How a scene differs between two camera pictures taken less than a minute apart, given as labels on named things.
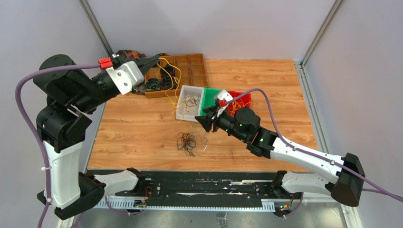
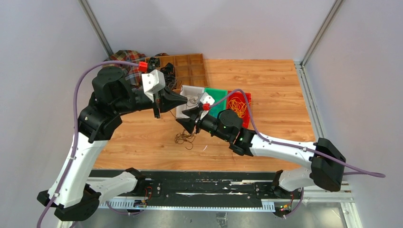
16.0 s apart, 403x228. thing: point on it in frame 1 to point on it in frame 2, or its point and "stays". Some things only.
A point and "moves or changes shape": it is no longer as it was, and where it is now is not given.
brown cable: (190, 101) stays
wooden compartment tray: (190, 71) stays
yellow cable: (174, 71) moves or changes shape
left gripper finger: (145, 63) to (168, 101)
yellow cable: (235, 106) stays
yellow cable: (233, 107) stays
